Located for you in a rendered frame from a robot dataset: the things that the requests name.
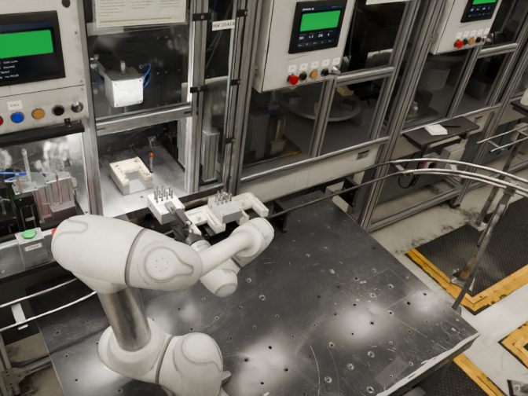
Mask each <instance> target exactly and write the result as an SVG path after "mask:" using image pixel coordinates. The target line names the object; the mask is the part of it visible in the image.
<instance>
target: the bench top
mask: <svg viewBox="0 0 528 396"><path fill-rule="evenodd" d="M267 221H268V222H269V224H270V225H271V226H272V227H273V230H274V236H273V239H272V241H271V242H270V244H269V246H268V247H267V248H266V249H265V250H264V251H263V252H262V253H261V254H259V255H258V256H257V257H256V258H254V259H253V260H252V261H251V262H249V263H248V264H246V265H245V266H243V267H242V268H241V269H240V270H239V272H238V273H237V275H236V277H237V288H236V290H235V292H234V293H232V294H231V295H228V296H226V297H223V298H220V297H218V296H216V295H215V294H213V293H212V292H211V291H209V290H208V289H207V288H206V287H205V286H204V284H203V283H202V282H201V280H200V279H199V280H198V281H197V282H196V283H195V284H194V285H192V286H191V287H189V288H187V289H185V290H182V291H164V290H154V289H146V288H139V290H140V293H141V298H142V302H143V305H144V308H145V313H146V316H147V317H148V318H150V319H151V320H153V321H154V322H155V323H156V325H157V326H158V327H160V328H161V329H162V330H163V331H164V332H166V333H167V334H169V335H173V336H184V335H186V334H189V333H194V332H199V333H203V334H206V335H208V336H210V337H211V338H212V339H213V340H214V341H215V342H216V343H217V344H218V347H219V349H220V351H221V353H222V360H223V372H224V371H230V373H231V376H232V377H231V379H229V380H228V381H227V382H225V383H224V384H222V388H223V390H224V391H225V392H226V393H227V394H228V395H229V396H392V395H393V394H395V393H397V392H398V391H400V390H401V389H402V388H404V387H406V386H407V385H409V384H410V383H411V382H413V381H414V380H416V379H418V378H419V377H421V376H422V375H423V374H425V373H426V372H428V371H430V370H431V369H433V368H434V367H435V366H437V365H439V364H440V363H442V362H443V361H444V360H446V359H447V358H449V357H451V356H452V355H454V354H455V353H456V352H457V351H459V350H461V349H462V348H464V347H465V346H467V345H468V344H469V343H471V342H473V341H474V340H476V338H478V337H479V336H480V335H481V334H480V333H479V332H478V331H477V330H476V329H475V328H474V327H472V326H471V325H470V324H469V323H468V322H467V321H466V320H464V319H463V318H462V317H461V316H460V315H459V314H458V313H457V312H456V311H455V310H454V309H453V308H452V307H451V306H449V305H448V304H447V303H446V302H445V301H444V300H442V299H441V298H440V297H439V296H438V295H437V294H436V293H434V292H433V291H432V290H431V289H430V288H429V287H428V286H427V285H426V284H425V283H424V282H423V281H422V280H420V279H419V278H418V277H417V276H416V275H415V274H414V273H412V272H411V271H410V270H409V269H408V268H407V267H405V266H404V265H403V264H401V263H400V262H399V261H398V260H397V259H396V258H395V257H394V256H393V255H392V254H391V253H390V252H389V251H388V250H387V249H386V248H385V247H383V246H382V245H381V244H380V243H379V242H378V241H377V240H375V239H374V238H373V237H372V236H371V235H370V234H369V233H367V232H366V231H365V230H364V229H363V228H362V227H361V226H359V225H358V224H357V223H356V222H355V221H354V220H353V219H352V218H351V217H350V216H349V215H348V214H347V213H345V212H344V211H343V210H342V209H341V208H340V207H339V206H337V205H336V204H335V203H334V202H333V201H332V200H330V199H329V198H328V199H326V200H322V201H319V202H316V203H313V204H311V205H308V206H305V207H301V208H299V209H297V210H294V211H291V214H290V215H288V219H287V223H286V227H285V229H286V230H287V232H286V233H282V232H281V231H280V230H279V229H278V228H277V227H276V226H275V225H274V224H273V223H272V222H271V221H270V220H269V219H267ZM372 247H376V249H373V248H372ZM355 277H357V278H358V280H355V279H354V278H355ZM92 292H95V291H94V290H92V289H91V288H89V287H88V286H87V285H86V284H84V283H83V282H82V281H81V280H77V281H76V282H74V283H71V284H69V285H67V286H65V287H62V288H59V289H57V290H55V291H51V292H49V293H46V294H44V295H40V296H37V297H34V298H32V299H29V300H28V302H29V305H30V307H31V311H32V313H33V315H34V317H35V316H38V315H39V314H44V313H46V312H48V311H51V310H55V309H56V308H59V307H62V306H65V305H67V304H69V303H72V302H74V301H76V300H78V299H81V298H82V297H84V296H86V295H89V294H90V293H92ZM317 295H320V296H321V297H320V298H318V297H317ZM406 302H410V305H408V304H407V303H406ZM36 324H37V325H38V329H39V331H40V334H41V336H42V340H43V342H44V344H45V346H46V350H47V352H48V355H49V358H50V360H51V362H52V365H53V368H54V371H55V373H56V375H57V378H58V381H59V384H60V387H61V389H62V391H63V394H64V396H167V394H166V393H165V392H164V391H163V390H162V389H161V385H159V384H155V383H148V382H144V381H140V380H137V379H132V378H130V377H127V376H123V375H120V374H119V373H116V372H113V371H112V370H110V369H109V368H108V367H107V366H105V364H104V363H103V362H102V361H101V359H100V358H99V354H98V344H99V341H100V339H101V336H102V334H103V333H104V332H105V330H106V329H107V328H108V327H109V326H111V325H110V324H109V322H108V318H107V316H106V314H105V311H104V309H103V306H102V305H101V301H100V299H99V297H98V295H97V294H96V295H95V296H93V297H91V298H89V299H87V300H85V301H83V302H81V303H79V304H77V305H75V306H72V307H70V308H67V309H66V310H62V311H60V312H57V313H54V314H51V315H49V316H47V317H43V318H41V319H38V320H36Z"/></svg>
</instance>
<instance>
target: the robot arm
mask: <svg viewBox="0 0 528 396"><path fill-rule="evenodd" d="M164 205H165V206H166V208H167V210H168V211H169V212H170V213H171V215H172V216H173V215H174V216H175V218H176V220H175V221H172V222H169V223H170V225H171V226H172V227H171V228H170V229H171V230H174V235H175V236H176V238H177V239H178V241H179V242H178V241H175V240H174V239H172V238H170V237H168V236H165V235H163V234H161V233H158V232H156V231H153V230H150V229H146V228H143V227H140V226H138V225H135V224H134V223H130V222H126V221H123V220H119V219H116V218H109V217H105V216H100V215H92V214H87V215H79V216H74V217H70V218H69V219H67V220H64V221H63V222H62V223H61V224H60V225H59V226H58V227H57V229H56V231H55V233H54V235H53V239H52V244H51V250H52V252H53V257H54V258H55V260H56V261H57V262H58V263H59V264H60V265H61V266H62V267H64V268H65V269H66V270H68V271H71V272H72V273H73V274H74V275H75V276H76V277H78V278H79V279H80V280H81V281H82V282H83V283H84V284H86V285H87V286H88V287H89V288H91V289H92V290H94V291H96V292H97V295H98V297H99V299H100V301H101V305H102V306H103V309H104V312H105V314H106V316H107V318H108V322H109V324H110V325H111V326H109V327H108V328H107V329H106V330H105V331H104V333H103V334H102V336H101V339H100V341H99V344H98V354H99V358H100V359H101V361H102V362H103V363H104V365H105V366H107V367H108V368H109V369H110V370H112V371H113V372H116V373H119V374H120V375H123V376H127V377H130V378H132V379H136V380H140V381H144V382H148V383H155V384H159V385H161V389H162V391H164V392H165V393H166V394H167V396H229V395H228V394H227V393H226V392H225V391H224V390H223V388H222V384H224V383H225V382H227V381H228V380H229V379H231V377H232V376H231V373H230V371H224V372H223V360H222V353H221V351H220V349H219V347H218V344H217V343H216V342H215V341H214V340H213V339H212V338H211V337H210V336H209V335H206V334H203V333H199V332H194V333H189V334H186V335H183V336H174V335H169V334H167V333H166V332H164V331H163V330H162V329H161V328H160V327H158V326H157V325H156V323H155V322H154V321H153V320H151V319H150V318H148V317H147V316H146V313H145V308H144V305H143V302H142V298H141V293H140V290H139V288H146V289H154V290H164V291H169V292H176V291H182V290H185V289H187V288H189V287H191V286H192V285H194V284H195V283H196V282H197V281H198V280H199V279H200V280H201V282H202V283H203V285H204V286H205V287H206V288H207V289H208V290H209V291H211V292H212V293H213V294H215V295H216V296H218V297H220V298H223V297H226V296H228V295H231V294H232V293H234V292H235V290H236V289H237V273H238V272H239V270H240V269H241V268H242V267H243V266H245V265H246V264H248V263H249V262H251V261H252V260H253V259H255V258H256V257H257V256H258V255H259V254H261V253H262V252H263V251H264V250H265V249H266V248H267V247H268V246H269V244H270V242H271V241H272V239H273V236H274V230H273V227H272V226H271V225H270V224H269V222H268V221H267V220H265V219H264V218H253V219H252V220H250V221H248V222H246V223H244V224H242V225H241V226H239V227H237V228H236V229H235V230H233V232H232V233H231V234H230V235H229V237H228V238H226V239H224V240H222V241H220V242H218V243H217V244H215V245H213V246H211V245H210V244H209V242H208V241H206V240H204V239H203V237H202V236H201V235H200V234H196V233H194V231H193V229H191V225H192V224H193V222H192V221H190V220H189V218H188V217H187V216H186V214H185V213H184V211H183V210H182V209H181V208H176V207H175V205H174V204H173V202H172V201H169V202H166V203H164Z"/></svg>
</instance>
